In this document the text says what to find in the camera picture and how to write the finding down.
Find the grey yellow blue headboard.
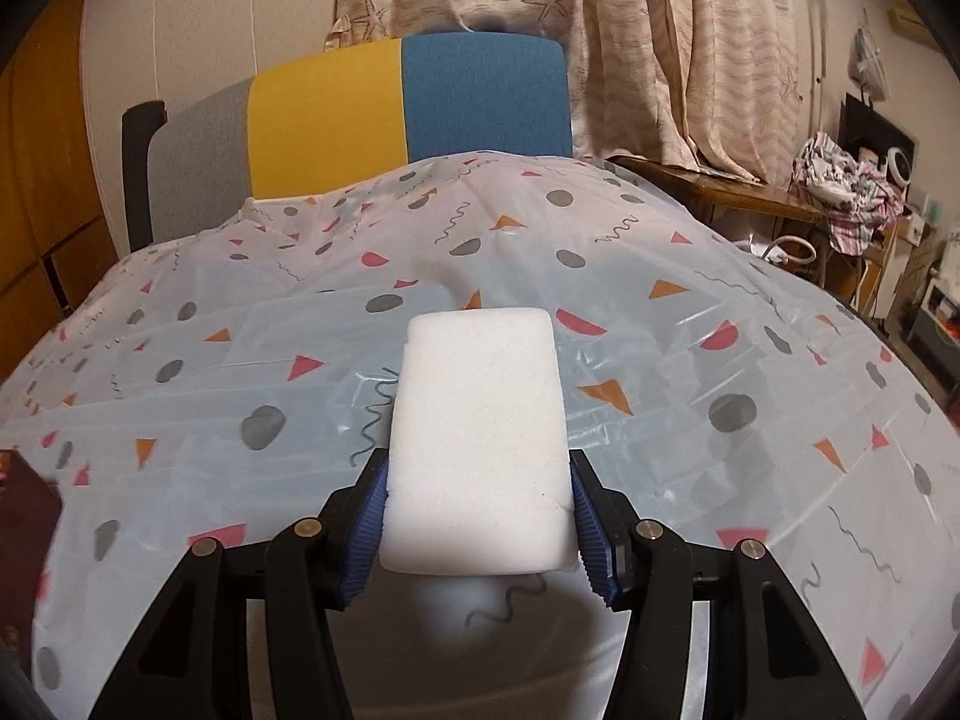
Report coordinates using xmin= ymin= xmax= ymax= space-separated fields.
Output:
xmin=122 ymin=31 xmax=574 ymax=252

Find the dark red box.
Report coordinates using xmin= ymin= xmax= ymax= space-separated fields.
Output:
xmin=0 ymin=448 xmax=63 ymax=653

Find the orange wooden wardrobe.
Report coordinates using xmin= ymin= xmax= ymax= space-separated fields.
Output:
xmin=0 ymin=0 xmax=115 ymax=383

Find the white sponge block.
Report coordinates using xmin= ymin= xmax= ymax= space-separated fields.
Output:
xmin=379 ymin=307 xmax=578 ymax=577

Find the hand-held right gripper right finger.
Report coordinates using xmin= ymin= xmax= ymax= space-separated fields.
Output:
xmin=568 ymin=450 xmax=871 ymax=720

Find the black monitor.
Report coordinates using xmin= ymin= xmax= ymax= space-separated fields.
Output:
xmin=838 ymin=93 xmax=920 ymax=182

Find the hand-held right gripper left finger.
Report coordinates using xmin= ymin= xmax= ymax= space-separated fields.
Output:
xmin=88 ymin=450 xmax=391 ymax=720

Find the white looped cable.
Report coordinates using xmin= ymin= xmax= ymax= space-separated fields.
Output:
xmin=750 ymin=234 xmax=818 ymax=266

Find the pile of patterned clothes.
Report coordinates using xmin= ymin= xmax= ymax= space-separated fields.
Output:
xmin=791 ymin=131 xmax=913 ymax=257

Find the printed plastic sheet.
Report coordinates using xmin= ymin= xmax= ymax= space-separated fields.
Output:
xmin=0 ymin=151 xmax=960 ymax=720

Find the white storage shelf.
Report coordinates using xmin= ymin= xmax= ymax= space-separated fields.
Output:
xmin=909 ymin=262 xmax=960 ymax=372

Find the beige patterned curtain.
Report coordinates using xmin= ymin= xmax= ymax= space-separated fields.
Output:
xmin=328 ymin=0 xmax=822 ymax=182

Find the wooden side table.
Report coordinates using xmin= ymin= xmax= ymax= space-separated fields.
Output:
xmin=607 ymin=155 xmax=835 ymax=293

